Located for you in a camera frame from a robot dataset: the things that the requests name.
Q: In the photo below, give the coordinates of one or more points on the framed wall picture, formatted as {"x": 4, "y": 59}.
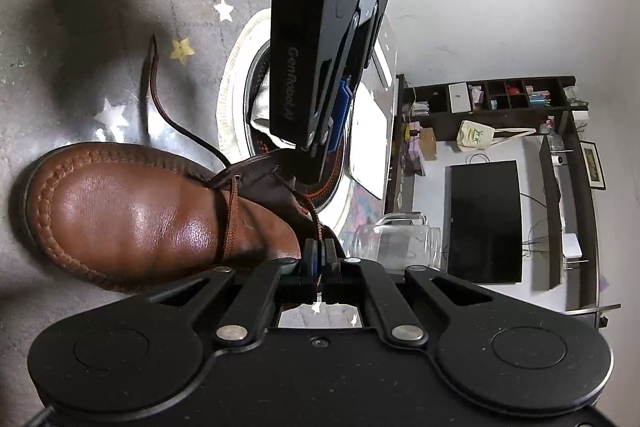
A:
{"x": 593, "y": 165}

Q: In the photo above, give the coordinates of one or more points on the clear glass mug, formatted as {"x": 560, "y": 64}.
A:
{"x": 397, "y": 241}

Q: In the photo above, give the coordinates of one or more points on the brown leather shoe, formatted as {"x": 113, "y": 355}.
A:
{"x": 128, "y": 217}

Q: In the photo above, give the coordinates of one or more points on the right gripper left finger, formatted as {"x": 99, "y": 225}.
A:
{"x": 311, "y": 261}

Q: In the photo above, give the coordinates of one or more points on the black flat television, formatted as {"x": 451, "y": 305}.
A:
{"x": 485, "y": 223}

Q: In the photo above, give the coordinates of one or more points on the white cloth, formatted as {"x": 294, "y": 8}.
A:
{"x": 259, "y": 112}

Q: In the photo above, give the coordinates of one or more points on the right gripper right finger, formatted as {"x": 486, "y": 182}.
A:
{"x": 328, "y": 261}

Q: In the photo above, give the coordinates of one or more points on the induction cooker in table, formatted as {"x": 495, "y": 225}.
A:
{"x": 343, "y": 203}

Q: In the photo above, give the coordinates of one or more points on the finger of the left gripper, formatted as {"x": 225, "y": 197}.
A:
{"x": 340, "y": 113}

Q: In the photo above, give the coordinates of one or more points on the beige tote bag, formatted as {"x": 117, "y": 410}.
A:
{"x": 474, "y": 137}

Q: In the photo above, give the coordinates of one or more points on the white paper sheet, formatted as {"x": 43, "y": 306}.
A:
{"x": 367, "y": 143}

